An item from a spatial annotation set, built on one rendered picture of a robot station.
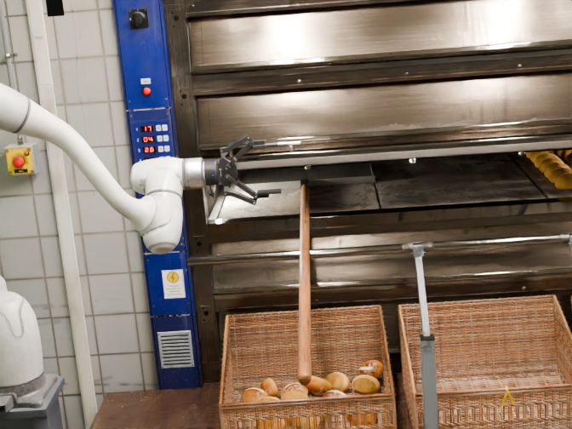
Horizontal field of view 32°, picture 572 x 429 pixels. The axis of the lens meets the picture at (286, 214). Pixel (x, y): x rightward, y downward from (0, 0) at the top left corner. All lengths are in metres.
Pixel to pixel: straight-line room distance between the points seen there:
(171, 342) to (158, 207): 0.96
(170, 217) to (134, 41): 0.82
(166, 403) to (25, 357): 1.02
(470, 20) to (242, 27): 0.75
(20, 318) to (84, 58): 1.12
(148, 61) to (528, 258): 1.46
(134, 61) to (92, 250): 0.69
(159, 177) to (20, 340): 0.59
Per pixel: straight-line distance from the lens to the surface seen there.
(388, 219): 3.44
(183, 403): 3.54
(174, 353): 3.61
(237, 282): 3.50
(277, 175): 4.09
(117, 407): 3.59
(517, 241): 3.12
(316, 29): 3.33
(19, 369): 2.65
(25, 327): 2.63
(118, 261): 3.55
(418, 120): 3.36
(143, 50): 3.35
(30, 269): 3.64
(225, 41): 3.35
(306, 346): 2.30
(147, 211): 2.72
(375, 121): 3.36
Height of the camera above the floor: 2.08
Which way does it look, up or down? 15 degrees down
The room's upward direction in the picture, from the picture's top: 4 degrees counter-clockwise
